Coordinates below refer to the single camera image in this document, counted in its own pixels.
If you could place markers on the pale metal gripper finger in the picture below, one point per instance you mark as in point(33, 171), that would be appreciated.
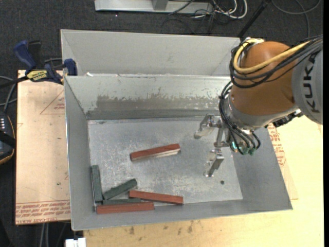
point(205, 131)
point(214, 165)

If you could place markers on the grey metal bin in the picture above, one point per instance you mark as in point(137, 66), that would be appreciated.
point(164, 163)

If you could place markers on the red-brown flat block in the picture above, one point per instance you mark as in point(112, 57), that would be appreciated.
point(124, 208)
point(156, 197)
point(154, 152)

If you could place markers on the dark green flat block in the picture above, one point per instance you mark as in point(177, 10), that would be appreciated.
point(120, 201)
point(119, 189)
point(96, 183)

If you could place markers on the black cylinder on white bracket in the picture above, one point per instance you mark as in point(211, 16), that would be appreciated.
point(285, 120)

